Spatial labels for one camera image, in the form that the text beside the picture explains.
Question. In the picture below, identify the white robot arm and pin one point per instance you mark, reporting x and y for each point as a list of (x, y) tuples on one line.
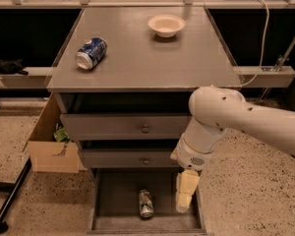
[(214, 111)]

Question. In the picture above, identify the grey bottom drawer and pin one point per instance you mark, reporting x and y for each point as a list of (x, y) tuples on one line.
[(116, 205)]

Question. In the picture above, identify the cardboard box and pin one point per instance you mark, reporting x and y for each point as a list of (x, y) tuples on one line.
[(47, 155)]

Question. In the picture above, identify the grey top drawer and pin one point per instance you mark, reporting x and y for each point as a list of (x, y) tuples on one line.
[(143, 126)]

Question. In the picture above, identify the white paper bowl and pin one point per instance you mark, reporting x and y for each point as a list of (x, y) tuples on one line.
[(166, 25)]

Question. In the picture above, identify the black floor rail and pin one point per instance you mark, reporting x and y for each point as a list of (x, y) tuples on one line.
[(11, 190)]

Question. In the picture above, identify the blue soda can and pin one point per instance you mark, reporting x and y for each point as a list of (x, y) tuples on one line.
[(91, 53)]

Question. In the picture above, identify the metal support strut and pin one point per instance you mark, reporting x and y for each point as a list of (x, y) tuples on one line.
[(281, 59)]

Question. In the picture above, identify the grey drawer cabinet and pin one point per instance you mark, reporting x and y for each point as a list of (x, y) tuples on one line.
[(141, 72)]

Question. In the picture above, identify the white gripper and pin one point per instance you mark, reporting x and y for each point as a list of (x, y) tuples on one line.
[(191, 156)]

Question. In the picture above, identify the black object on ledge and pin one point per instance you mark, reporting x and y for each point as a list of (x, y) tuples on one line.
[(10, 67)]

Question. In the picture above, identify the green snack bag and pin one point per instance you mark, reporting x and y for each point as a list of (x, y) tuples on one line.
[(60, 135)]

